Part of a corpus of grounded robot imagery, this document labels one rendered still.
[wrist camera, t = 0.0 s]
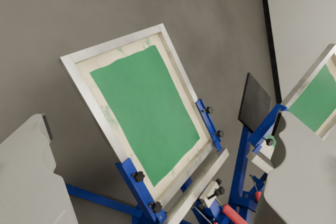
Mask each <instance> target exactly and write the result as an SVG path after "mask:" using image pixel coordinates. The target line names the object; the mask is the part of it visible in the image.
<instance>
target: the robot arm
mask: <svg viewBox="0 0 336 224"><path fill-rule="evenodd" d="M271 136H274V139H275V141H276V144H275V147H274V150H273V153H272V156H271V159H270V161H271V163H272V165H273V167H274V169H273V170H271V171H270V172H269V173H268V175H267V178H266V181H265V183H264V186H263V189H262V192H261V195H260V198H259V200H258V204H257V208H256V212H255V217H254V221H253V222H254V224H336V153H335V152H334V151H333V149H332V148H331V147H330V146H329V145H328V144H327V143H326V142H325V141H324V140H322V139H321V138H320V137H319V136H318V135H317V134H316V133H314V132H313V131H312V130H311V129H310V128H308V127H307V126H306V125H305V124H304V123H302V122H301V121H300V120H299V119H298V118H297V117H295V116H294V115H293V114H292V113H291V112H289V111H280V110H279V111H278V112H277V115H276V118H275V122H274V126H273V130H272V134H271ZM51 140H53V136H52V133H51V130H50V127H49V124H48V121H47V118H46V115H45V113H43V114H34V115H33V116H31V117H30V118H29V119H28V120H27V121H26V122H25V123H23V124H22V125H21V126H20V127H19V128H18V129H17V130H16V131H15V132H13V133H12V134H11V135H10V136H9V137H8V138H7V139H6V140H4V141H3V142H2V143H1V144H0V224H78V221H77V218H76V215H75V212H74V209H73V206H72V203H71V200H70V197H69V194H68V191H67V188H66V185H65V182H64V179H63V178H62V177H61V176H60V175H57V174H55V173H53V172H54V170H55V168H56V162H55V159H54V156H53V154H52V151H51V148H50V145H49V144H50V142H51Z"/></svg>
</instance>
